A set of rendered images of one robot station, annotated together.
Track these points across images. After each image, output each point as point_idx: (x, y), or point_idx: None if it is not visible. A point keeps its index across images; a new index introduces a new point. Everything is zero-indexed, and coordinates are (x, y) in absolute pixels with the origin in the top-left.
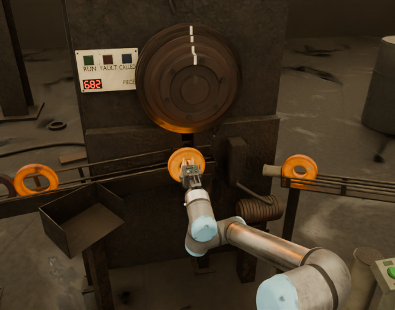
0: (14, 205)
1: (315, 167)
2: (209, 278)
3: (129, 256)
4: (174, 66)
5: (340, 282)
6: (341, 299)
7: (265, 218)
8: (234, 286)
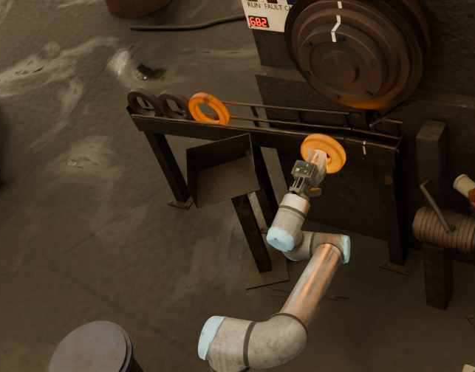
0: (190, 128)
1: None
2: (393, 279)
3: (317, 212)
4: (309, 40)
5: (255, 348)
6: (251, 361)
7: (445, 244)
8: (414, 304)
